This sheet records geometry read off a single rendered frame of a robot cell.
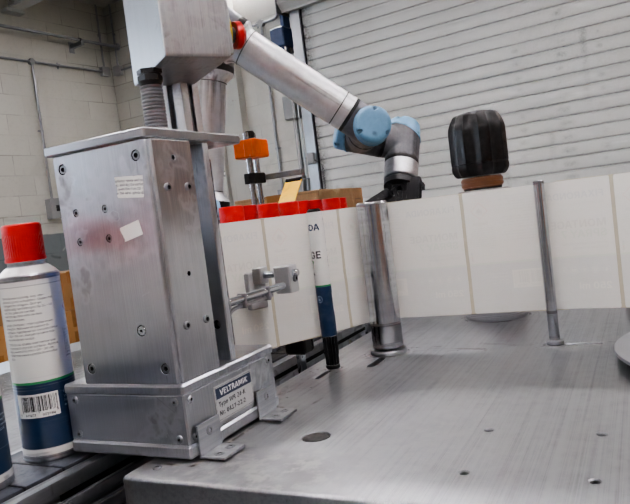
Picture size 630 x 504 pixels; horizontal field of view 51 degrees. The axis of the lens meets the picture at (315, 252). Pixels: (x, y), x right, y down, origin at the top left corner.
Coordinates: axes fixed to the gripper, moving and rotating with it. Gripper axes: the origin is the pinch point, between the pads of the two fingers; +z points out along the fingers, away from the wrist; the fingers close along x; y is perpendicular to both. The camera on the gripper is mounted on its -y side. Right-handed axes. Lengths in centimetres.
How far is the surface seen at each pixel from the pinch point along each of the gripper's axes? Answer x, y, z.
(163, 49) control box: -69, -4, -2
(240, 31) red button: -61, 1, -10
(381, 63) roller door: 289, -139, -320
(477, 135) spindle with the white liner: -41, 29, 0
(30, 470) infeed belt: -76, 2, 50
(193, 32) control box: -67, -1, -6
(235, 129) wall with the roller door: 325, -310, -312
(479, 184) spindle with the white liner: -36.5, 28.7, 5.0
